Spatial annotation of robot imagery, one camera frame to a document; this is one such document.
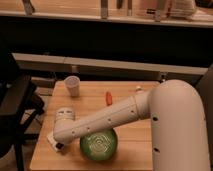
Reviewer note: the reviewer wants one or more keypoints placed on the small white eraser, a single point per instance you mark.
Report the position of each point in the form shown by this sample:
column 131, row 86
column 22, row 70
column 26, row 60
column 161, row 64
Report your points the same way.
column 138, row 88

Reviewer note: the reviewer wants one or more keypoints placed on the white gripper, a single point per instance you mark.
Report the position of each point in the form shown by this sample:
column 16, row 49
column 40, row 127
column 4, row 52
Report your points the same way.
column 56, row 145

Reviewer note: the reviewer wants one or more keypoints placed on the green glass bowl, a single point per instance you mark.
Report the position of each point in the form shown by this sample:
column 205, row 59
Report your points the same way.
column 99, row 146

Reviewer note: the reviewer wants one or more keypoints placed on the black chair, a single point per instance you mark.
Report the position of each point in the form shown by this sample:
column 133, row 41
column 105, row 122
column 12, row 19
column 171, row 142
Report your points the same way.
column 19, row 105

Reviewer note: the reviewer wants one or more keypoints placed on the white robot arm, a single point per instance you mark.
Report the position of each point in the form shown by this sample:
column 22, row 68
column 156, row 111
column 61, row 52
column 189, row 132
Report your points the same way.
column 178, row 125

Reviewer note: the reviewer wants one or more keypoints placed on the grey long bench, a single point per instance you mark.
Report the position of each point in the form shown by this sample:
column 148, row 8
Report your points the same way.
column 110, row 68

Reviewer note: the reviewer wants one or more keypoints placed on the white paper cup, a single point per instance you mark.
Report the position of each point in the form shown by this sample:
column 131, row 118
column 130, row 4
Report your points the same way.
column 72, row 83

